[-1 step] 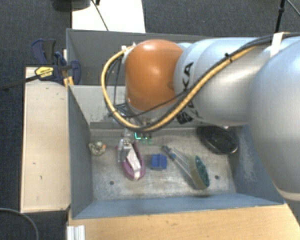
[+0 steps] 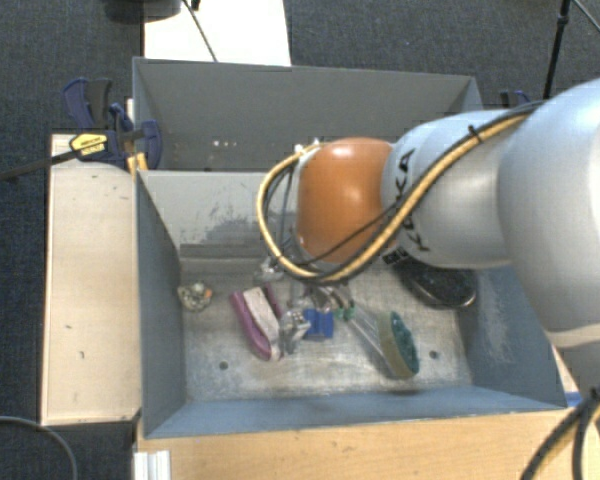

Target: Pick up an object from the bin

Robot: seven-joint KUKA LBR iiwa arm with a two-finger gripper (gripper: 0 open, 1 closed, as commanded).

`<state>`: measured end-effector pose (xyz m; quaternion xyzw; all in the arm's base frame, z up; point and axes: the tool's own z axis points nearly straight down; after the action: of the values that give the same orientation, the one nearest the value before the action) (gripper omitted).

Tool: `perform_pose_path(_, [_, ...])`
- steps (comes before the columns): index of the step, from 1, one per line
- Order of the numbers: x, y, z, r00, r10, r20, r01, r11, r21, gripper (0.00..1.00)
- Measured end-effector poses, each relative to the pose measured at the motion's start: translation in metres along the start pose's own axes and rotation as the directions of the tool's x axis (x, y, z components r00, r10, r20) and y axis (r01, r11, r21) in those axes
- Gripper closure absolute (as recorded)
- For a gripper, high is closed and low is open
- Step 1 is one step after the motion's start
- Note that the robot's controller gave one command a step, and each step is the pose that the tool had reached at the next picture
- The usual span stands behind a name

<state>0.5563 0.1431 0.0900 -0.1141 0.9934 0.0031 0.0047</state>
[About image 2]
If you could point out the green and yellow sponge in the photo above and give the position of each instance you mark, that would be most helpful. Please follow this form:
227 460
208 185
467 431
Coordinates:
401 345

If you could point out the pale wood board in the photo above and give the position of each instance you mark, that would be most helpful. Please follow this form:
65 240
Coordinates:
90 293

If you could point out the black round disc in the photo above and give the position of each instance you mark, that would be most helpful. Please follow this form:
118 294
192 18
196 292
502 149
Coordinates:
440 285

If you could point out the clear plastic bottle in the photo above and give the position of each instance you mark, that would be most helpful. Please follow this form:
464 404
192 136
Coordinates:
367 330

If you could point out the blue ridged block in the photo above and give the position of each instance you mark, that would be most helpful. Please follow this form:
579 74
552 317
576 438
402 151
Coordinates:
321 324

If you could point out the grey metal bin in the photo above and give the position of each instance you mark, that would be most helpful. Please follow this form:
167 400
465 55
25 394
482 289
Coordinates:
220 378

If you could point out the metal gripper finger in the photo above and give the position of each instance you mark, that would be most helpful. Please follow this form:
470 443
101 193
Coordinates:
286 335
302 325

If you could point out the small silver metal thing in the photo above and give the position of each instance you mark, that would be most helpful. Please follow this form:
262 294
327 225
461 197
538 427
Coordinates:
267 270

